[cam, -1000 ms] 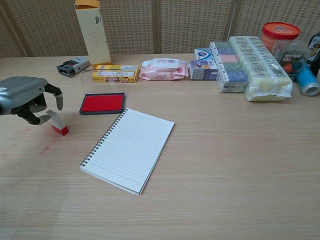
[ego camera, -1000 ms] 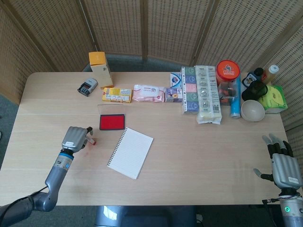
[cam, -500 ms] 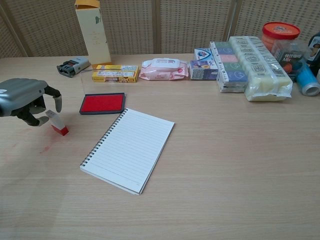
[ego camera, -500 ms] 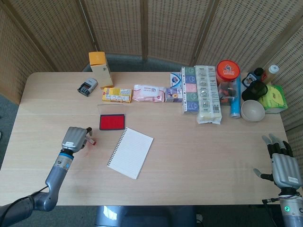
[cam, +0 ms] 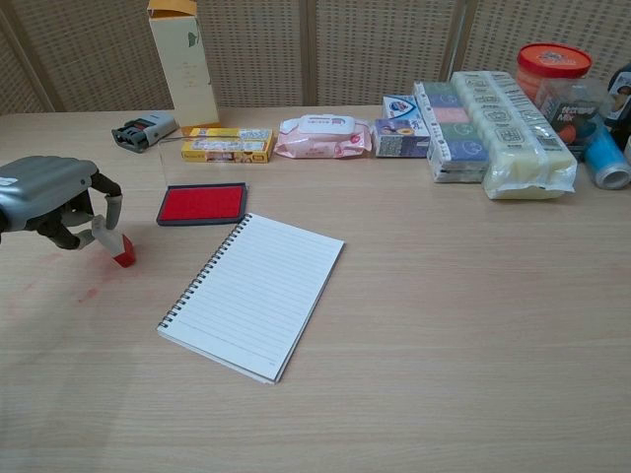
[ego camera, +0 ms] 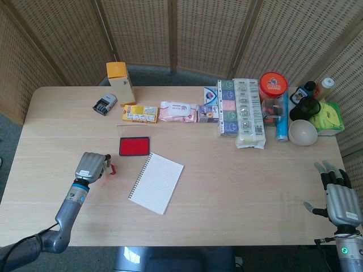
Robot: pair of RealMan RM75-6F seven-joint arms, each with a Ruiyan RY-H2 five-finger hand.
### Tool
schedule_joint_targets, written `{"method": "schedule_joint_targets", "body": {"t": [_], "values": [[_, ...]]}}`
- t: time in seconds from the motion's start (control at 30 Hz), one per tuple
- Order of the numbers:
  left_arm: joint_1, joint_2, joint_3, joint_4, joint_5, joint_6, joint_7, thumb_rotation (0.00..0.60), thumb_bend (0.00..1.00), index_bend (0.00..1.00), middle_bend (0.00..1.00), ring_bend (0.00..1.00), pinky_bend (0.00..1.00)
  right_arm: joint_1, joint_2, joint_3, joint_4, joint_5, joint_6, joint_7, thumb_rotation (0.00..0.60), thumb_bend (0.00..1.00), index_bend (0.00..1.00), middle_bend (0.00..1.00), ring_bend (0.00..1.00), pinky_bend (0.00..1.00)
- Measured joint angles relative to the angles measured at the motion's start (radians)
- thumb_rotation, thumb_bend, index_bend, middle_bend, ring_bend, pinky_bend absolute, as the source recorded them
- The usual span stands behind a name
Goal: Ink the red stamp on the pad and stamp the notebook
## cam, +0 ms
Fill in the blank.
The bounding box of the white spiral notebook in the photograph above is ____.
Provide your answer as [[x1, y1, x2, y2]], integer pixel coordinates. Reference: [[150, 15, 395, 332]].
[[157, 212, 346, 386]]

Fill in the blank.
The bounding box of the red white stamp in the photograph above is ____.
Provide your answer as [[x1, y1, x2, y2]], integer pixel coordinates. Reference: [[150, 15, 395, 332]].
[[91, 215, 137, 269]]

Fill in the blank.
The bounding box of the pink wet wipes pack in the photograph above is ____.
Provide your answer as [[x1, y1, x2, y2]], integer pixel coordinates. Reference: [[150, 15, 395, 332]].
[[273, 113, 375, 161]]

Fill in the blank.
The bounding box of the woven folding screen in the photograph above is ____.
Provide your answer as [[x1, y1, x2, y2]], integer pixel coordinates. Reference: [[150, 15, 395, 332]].
[[0, 0, 631, 117]]

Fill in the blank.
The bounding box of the multicolour tissue pack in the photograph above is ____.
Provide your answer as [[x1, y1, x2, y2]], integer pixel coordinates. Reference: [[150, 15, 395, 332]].
[[412, 80, 490, 184]]

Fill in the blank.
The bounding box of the grey date stamper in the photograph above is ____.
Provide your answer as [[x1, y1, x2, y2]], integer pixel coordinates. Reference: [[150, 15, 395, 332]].
[[110, 110, 178, 154]]

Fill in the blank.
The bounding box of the tall cream orange box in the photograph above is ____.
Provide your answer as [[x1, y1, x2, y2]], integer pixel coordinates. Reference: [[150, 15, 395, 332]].
[[147, 0, 221, 130]]

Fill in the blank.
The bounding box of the blue tube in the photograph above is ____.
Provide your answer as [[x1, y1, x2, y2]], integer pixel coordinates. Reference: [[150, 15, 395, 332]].
[[583, 125, 631, 191]]

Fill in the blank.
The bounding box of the red ink pad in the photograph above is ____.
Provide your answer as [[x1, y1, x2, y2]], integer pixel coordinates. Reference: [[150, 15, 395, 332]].
[[156, 137, 248, 228]]

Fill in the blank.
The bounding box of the yellow flat box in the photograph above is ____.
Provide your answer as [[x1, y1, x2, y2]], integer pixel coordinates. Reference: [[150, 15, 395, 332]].
[[179, 127, 274, 164]]

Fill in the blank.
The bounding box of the small purple box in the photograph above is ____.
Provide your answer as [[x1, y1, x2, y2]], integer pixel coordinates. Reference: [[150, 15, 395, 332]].
[[373, 117, 433, 159]]

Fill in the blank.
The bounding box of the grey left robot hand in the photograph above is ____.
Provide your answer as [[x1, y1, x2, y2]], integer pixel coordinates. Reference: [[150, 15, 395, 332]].
[[0, 156, 123, 251]]

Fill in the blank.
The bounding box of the black bottle with label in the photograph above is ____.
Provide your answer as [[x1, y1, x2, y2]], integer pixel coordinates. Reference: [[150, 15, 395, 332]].
[[603, 62, 631, 124]]

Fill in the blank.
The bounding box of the clear jar orange lid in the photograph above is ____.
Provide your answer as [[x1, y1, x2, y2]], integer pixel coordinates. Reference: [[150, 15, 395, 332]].
[[516, 41, 610, 149]]

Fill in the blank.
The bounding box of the clear pack of cream blocks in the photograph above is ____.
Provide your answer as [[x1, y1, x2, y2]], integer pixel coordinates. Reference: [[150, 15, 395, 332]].
[[451, 70, 578, 201]]

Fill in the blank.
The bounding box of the blue white soap box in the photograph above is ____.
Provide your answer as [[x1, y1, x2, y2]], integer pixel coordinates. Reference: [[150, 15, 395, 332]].
[[382, 95, 425, 123]]

